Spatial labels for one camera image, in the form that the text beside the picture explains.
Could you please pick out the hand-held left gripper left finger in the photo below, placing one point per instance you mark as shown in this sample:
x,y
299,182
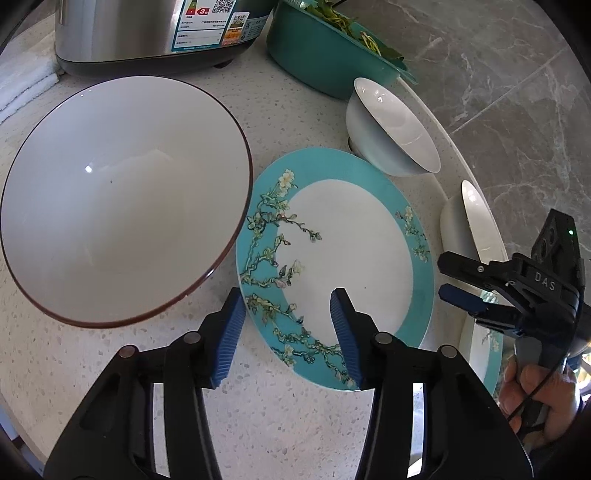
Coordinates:
x,y
229,334

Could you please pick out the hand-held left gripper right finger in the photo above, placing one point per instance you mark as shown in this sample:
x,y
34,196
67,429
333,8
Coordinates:
x,y
344,337

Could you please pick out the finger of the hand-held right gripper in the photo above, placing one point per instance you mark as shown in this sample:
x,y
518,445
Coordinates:
x,y
466,270
459,297

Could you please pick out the small white bowl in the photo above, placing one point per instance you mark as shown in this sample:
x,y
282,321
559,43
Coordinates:
x,y
455,230
392,124

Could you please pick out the teal floral plate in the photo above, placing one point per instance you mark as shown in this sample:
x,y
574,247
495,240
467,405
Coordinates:
x,y
355,230
482,364

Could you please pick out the large white brown-rimmed bowl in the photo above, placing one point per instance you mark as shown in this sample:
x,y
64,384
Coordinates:
x,y
115,198

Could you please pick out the person's right hand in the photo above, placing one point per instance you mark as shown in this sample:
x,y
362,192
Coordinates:
x,y
561,406

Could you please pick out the teal plastic basin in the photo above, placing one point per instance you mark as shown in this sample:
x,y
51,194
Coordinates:
x,y
323,60

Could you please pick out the green leafy vegetables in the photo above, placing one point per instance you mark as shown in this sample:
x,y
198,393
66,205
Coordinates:
x,y
351,23

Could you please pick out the stainless steel rice cooker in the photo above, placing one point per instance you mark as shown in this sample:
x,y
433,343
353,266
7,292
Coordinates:
x,y
147,32

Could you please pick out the white folded towel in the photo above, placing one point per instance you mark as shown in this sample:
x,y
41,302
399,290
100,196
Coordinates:
x,y
23,87

